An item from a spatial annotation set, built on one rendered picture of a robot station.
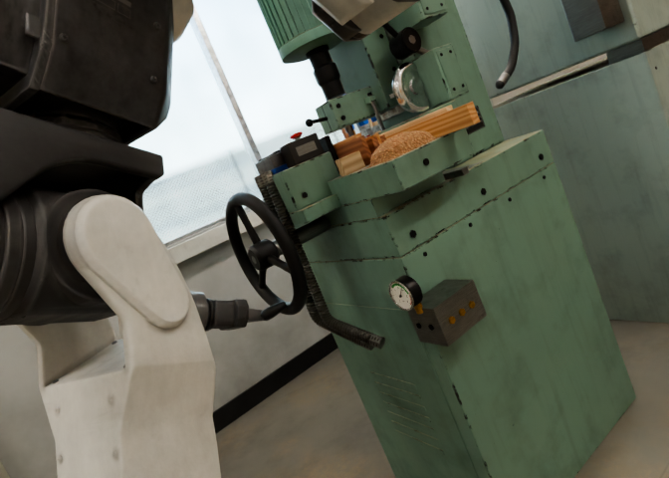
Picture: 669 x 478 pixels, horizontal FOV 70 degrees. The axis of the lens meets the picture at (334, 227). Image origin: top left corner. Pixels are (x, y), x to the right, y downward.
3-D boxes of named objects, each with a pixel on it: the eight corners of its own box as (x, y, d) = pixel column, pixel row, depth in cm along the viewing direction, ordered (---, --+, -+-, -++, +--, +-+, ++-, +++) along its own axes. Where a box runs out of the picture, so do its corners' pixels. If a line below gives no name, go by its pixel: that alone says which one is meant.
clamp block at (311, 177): (270, 218, 114) (254, 183, 112) (315, 197, 120) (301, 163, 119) (298, 211, 101) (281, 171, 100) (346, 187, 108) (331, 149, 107)
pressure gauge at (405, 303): (399, 319, 93) (383, 281, 92) (412, 309, 95) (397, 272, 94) (420, 321, 88) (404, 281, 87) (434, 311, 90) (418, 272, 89)
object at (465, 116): (327, 176, 134) (321, 163, 133) (333, 173, 135) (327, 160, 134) (473, 124, 88) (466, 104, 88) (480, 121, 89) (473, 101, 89)
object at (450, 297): (418, 343, 96) (404, 307, 95) (458, 312, 103) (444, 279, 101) (449, 348, 89) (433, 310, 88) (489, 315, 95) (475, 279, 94)
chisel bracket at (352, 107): (327, 141, 120) (314, 109, 118) (368, 124, 127) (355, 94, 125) (342, 133, 113) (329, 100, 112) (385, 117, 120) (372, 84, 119)
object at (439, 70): (424, 111, 118) (406, 64, 116) (442, 103, 121) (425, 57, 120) (452, 99, 110) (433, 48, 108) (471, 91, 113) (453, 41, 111)
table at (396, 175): (241, 236, 134) (232, 216, 133) (327, 196, 149) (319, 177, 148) (366, 211, 82) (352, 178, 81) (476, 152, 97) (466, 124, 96)
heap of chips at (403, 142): (363, 169, 95) (356, 151, 94) (412, 146, 102) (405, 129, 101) (391, 159, 87) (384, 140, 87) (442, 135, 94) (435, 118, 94)
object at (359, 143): (320, 181, 121) (310, 158, 120) (324, 179, 122) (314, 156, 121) (370, 163, 103) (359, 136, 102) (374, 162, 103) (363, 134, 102)
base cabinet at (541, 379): (392, 478, 144) (298, 264, 134) (506, 370, 173) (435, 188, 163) (520, 551, 105) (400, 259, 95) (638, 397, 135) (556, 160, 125)
